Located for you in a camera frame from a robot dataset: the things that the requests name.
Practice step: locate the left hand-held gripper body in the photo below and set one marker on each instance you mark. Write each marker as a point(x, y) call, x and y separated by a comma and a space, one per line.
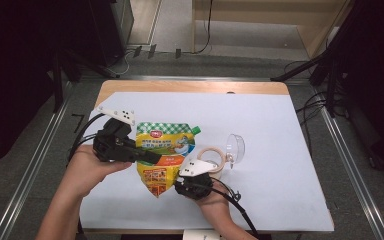
point(113, 146)

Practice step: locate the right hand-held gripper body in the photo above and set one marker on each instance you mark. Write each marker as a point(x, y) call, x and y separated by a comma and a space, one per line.
point(195, 186)

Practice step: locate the yellow green seasoning pouch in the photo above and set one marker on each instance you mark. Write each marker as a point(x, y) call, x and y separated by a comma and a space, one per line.
point(166, 143)

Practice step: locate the clear jar with beige rim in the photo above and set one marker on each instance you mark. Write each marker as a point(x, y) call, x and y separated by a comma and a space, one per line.
point(236, 146)

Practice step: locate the person's right hand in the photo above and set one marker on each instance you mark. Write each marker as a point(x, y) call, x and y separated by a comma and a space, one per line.
point(215, 205)

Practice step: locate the person's left hand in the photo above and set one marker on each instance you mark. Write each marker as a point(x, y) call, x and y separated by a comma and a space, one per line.
point(86, 170)

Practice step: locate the black stand with short legs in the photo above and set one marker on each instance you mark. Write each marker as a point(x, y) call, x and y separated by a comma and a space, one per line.
point(58, 80)

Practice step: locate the black cabinet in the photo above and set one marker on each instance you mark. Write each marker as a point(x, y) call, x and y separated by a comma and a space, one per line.
point(110, 26)

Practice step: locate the black curtain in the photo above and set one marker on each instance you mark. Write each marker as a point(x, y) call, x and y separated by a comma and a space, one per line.
point(380, 83)
point(13, 66)

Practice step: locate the black stand with long legs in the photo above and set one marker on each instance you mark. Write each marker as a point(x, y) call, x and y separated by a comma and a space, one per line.
point(300, 68)

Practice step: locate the light wooden cabinet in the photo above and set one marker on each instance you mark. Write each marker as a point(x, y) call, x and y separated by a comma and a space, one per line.
point(246, 10)

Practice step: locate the long metal floor rail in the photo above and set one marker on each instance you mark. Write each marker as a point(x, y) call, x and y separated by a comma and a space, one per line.
point(196, 78)
point(30, 173)
point(346, 160)

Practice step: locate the black floor bracket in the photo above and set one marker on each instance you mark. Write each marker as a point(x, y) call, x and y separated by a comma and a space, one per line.
point(178, 53)
point(137, 51)
point(152, 51)

